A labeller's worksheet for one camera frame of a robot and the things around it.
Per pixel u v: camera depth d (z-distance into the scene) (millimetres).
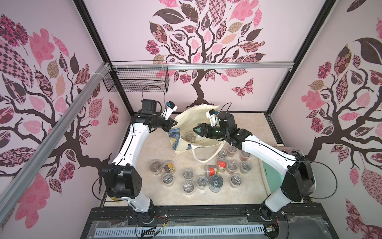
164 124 710
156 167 851
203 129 683
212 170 837
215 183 769
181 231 698
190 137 976
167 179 799
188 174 820
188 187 776
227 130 604
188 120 899
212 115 712
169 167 852
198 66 932
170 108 700
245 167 852
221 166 860
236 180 795
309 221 725
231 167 852
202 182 794
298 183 423
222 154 899
